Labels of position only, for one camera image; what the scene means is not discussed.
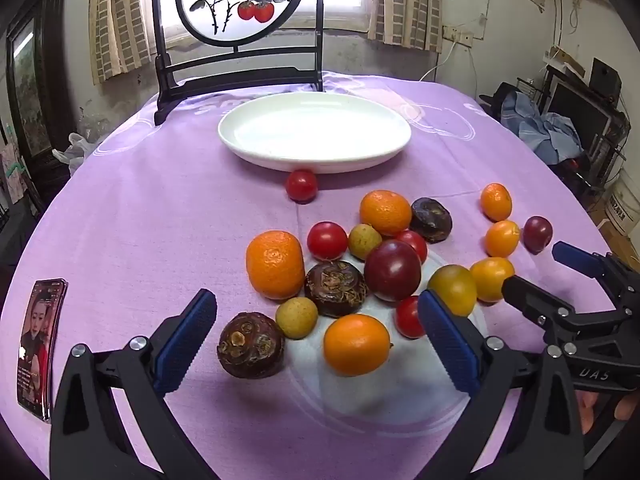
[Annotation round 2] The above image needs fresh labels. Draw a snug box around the white plastic bag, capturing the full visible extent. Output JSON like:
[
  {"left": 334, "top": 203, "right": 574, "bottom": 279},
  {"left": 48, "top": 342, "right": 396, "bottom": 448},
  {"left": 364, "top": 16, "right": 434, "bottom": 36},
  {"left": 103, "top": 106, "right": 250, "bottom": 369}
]
[{"left": 52, "top": 132, "right": 101, "bottom": 176}]

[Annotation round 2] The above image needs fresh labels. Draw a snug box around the white bucket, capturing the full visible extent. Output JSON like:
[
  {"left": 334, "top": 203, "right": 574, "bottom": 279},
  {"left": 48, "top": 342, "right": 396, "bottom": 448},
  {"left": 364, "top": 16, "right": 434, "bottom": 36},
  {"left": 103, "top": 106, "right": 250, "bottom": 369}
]
[{"left": 602, "top": 165, "right": 640, "bottom": 236}]

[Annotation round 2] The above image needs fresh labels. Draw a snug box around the black speaker box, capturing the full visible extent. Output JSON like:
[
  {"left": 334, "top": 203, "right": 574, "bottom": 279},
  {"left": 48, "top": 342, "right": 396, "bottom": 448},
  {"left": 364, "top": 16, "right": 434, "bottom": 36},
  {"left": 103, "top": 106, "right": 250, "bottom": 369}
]
[{"left": 590, "top": 57, "right": 623, "bottom": 101}]

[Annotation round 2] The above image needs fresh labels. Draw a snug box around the beige checked curtain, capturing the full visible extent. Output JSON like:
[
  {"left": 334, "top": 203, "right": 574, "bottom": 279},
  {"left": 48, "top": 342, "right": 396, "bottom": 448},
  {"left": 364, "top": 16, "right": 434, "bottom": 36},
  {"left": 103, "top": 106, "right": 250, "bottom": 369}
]
[
  {"left": 89, "top": 0, "right": 153, "bottom": 86},
  {"left": 367, "top": 0, "right": 443, "bottom": 53}
]

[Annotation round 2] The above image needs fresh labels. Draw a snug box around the dark brown water chestnut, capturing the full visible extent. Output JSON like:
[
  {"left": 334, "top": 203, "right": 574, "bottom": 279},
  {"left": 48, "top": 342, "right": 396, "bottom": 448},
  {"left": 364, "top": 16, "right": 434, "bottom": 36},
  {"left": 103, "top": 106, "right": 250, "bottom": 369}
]
[
  {"left": 216, "top": 312, "right": 286, "bottom": 379},
  {"left": 410, "top": 197, "right": 453, "bottom": 244},
  {"left": 304, "top": 260, "right": 369, "bottom": 319}
]

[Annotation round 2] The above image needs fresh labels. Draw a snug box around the blue clothes pile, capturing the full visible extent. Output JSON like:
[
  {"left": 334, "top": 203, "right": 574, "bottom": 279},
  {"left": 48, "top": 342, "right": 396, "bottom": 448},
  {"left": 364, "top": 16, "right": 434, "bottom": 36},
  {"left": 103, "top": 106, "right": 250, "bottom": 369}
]
[{"left": 500, "top": 85, "right": 586, "bottom": 166}]

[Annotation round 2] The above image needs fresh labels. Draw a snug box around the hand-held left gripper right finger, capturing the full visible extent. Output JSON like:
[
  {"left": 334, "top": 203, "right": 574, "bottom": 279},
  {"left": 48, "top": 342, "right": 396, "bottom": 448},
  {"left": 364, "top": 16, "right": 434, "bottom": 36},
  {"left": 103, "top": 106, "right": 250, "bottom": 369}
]
[{"left": 417, "top": 288, "right": 586, "bottom": 480}]

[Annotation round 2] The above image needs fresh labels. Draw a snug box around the large mandarin orange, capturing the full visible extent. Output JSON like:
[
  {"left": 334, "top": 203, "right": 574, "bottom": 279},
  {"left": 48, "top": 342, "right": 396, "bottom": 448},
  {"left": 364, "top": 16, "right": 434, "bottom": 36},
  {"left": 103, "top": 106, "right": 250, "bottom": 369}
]
[{"left": 245, "top": 230, "right": 306, "bottom": 301}]

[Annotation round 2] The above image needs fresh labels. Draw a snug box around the large purple tomato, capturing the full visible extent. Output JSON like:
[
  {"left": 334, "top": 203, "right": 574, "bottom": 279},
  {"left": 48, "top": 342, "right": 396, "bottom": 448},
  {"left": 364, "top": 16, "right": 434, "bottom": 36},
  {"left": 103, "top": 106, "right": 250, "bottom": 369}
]
[{"left": 363, "top": 239, "right": 422, "bottom": 302}]

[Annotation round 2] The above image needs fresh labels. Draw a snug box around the small purple tomato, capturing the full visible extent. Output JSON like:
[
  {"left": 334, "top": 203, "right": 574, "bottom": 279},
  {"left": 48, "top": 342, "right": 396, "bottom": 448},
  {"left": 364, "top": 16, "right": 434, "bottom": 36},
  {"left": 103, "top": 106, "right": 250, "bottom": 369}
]
[{"left": 522, "top": 215, "right": 554, "bottom": 254}]

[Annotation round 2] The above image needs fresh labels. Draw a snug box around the white cable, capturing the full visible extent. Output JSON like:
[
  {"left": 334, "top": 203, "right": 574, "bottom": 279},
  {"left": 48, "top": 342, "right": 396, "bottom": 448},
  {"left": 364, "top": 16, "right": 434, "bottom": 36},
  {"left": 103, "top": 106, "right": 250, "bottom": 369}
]
[{"left": 417, "top": 40, "right": 458, "bottom": 83}]

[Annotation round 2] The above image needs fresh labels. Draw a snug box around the small green-yellow fruit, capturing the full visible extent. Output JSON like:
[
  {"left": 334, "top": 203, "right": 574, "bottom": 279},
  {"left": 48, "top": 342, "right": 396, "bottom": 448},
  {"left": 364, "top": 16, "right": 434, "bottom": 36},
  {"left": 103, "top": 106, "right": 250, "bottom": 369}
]
[
  {"left": 275, "top": 296, "right": 319, "bottom": 340},
  {"left": 348, "top": 223, "right": 384, "bottom": 261}
]

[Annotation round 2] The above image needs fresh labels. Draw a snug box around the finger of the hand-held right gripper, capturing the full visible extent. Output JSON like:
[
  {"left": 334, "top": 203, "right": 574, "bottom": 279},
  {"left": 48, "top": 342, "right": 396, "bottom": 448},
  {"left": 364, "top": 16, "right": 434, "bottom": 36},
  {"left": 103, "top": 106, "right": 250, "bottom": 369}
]
[
  {"left": 551, "top": 241, "right": 621, "bottom": 286},
  {"left": 501, "top": 275, "right": 576, "bottom": 328}
]

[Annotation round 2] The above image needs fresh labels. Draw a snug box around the black monitor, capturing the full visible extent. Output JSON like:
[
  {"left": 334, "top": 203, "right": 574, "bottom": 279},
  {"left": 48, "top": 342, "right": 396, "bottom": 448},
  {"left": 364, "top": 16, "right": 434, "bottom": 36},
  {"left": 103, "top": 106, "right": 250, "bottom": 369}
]
[{"left": 542, "top": 67, "right": 626, "bottom": 161}]

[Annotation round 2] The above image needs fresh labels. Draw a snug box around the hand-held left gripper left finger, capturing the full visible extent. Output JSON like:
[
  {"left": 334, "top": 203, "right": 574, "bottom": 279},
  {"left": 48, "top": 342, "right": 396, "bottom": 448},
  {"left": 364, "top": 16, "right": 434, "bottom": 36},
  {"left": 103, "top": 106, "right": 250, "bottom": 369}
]
[{"left": 49, "top": 288, "right": 221, "bottom": 480}]

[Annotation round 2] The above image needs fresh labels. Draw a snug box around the small green-yellow fruit front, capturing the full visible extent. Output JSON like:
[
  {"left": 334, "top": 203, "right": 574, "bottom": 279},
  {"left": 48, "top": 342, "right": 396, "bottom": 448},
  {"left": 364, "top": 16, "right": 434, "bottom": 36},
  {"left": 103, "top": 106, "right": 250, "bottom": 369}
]
[{"left": 275, "top": 296, "right": 319, "bottom": 340}]

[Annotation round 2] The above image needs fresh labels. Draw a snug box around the yellow-green tomato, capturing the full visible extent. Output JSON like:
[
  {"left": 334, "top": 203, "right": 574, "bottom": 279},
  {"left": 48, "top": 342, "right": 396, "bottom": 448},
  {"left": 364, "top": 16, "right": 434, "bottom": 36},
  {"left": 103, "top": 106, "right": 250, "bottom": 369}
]
[{"left": 427, "top": 264, "right": 478, "bottom": 317}]

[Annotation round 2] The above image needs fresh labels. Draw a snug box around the white oval plate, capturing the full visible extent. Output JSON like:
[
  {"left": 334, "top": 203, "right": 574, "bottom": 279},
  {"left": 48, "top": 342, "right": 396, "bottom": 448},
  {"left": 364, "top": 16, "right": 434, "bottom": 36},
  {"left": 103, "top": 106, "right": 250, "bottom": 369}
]
[{"left": 217, "top": 91, "right": 412, "bottom": 175}]

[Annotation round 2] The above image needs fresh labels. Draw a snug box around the black decorative screen stand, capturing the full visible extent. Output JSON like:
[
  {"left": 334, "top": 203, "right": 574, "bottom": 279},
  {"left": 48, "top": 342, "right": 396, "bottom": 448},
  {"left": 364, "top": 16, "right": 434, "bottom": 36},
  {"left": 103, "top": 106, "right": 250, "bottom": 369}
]
[{"left": 151, "top": 0, "right": 326, "bottom": 127}]

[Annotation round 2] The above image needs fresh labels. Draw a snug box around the small green-yellow fruit centre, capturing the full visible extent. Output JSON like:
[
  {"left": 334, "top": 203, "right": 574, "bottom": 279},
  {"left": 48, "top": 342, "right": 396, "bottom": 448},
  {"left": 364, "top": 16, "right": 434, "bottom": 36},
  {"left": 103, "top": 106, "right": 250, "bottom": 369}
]
[{"left": 348, "top": 223, "right": 384, "bottom": 261}]

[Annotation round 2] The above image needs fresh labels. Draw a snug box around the dark wooden cabinet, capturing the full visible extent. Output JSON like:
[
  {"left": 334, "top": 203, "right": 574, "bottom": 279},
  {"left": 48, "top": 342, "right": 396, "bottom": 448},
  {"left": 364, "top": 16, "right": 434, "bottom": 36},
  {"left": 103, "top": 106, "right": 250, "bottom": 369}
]
[{"left": 4, "top": 0, "right": 76, "bottom": 206}]

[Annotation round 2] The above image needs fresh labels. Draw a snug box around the smartphone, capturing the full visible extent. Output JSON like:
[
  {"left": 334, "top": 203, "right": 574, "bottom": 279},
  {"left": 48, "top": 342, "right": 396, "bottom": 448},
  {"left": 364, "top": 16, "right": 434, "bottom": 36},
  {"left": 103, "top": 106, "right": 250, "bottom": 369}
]
[{"left": 16, "top": 277, "right": 68, "bottom": 423}]

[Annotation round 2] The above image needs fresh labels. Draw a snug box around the smooth round orange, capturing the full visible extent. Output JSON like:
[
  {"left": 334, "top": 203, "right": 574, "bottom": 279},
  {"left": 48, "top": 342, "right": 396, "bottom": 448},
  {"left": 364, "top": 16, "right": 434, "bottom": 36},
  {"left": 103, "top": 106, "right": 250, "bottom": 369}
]
[{"left": 323, "top": 313, "right": 391, "bottom": 377}]

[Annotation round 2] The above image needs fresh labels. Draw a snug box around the cardboard box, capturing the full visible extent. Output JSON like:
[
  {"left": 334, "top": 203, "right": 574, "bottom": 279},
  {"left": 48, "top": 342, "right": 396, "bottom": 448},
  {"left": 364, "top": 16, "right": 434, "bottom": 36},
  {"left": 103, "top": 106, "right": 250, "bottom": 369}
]
[{"left": 545, "top": 45, "right": 586, "bottom": 76}]

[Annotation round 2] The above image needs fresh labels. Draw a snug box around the small orange tomato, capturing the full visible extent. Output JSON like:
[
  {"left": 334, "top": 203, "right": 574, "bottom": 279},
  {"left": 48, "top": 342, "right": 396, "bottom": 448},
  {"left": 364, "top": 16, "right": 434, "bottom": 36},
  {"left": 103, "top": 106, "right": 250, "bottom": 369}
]
[
  {"left": 480, "top": 183, "right": 513, "bottom": 222},
  {"left": 469, "top": 257, "right": 516, "bottom": 303},
  {"left": 484, "top": 220, "right": 521, "bottom": 258}
]

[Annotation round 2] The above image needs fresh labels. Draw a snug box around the person's right hand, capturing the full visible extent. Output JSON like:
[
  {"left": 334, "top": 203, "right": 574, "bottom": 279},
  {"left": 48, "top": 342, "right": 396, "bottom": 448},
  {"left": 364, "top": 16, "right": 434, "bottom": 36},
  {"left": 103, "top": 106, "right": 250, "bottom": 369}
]
[{"left": 579, "top": 391, "right": 640, "bottom": 436}]

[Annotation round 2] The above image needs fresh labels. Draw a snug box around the red cherry tomato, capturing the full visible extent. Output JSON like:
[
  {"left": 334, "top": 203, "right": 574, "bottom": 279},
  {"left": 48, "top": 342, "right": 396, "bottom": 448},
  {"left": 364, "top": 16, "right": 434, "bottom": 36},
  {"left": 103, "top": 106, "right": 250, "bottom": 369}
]
[
  {"left": 285, "top": 169, "right": 319, "bottom": 204},
  {"left": 395, "top": 295, "right": 427, "bottom": 339},
  {"left": 306, "top": 221, "right": 349, "bottom": 261},
  {"left": 394, "top": 230, "right": 429, "bottom": 266}
]

